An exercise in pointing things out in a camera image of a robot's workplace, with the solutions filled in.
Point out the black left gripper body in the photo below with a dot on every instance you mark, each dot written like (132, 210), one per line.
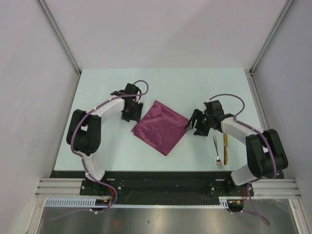
(133, 113)

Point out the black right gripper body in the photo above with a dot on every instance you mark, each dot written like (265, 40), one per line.
(204, 124)

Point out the magenta satin napkin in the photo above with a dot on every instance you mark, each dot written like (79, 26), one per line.
(161, 128)

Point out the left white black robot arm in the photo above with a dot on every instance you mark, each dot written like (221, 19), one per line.
(84, 132)

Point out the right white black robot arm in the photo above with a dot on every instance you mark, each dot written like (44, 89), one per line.
(265, 152)

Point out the gold butter knife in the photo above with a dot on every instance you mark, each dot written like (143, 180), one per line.
(225, 139)

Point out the silver metal fork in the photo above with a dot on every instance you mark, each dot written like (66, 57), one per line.
(218, 160)

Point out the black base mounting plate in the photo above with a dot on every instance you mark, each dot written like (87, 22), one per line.
(162, 188)

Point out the right aluminium frame post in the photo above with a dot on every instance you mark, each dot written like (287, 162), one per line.
(272, 34)

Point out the aluminium front rail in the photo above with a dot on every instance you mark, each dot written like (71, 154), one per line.
(263, 189)

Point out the white slotted cable duct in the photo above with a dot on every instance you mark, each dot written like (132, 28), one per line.
(70, 201)

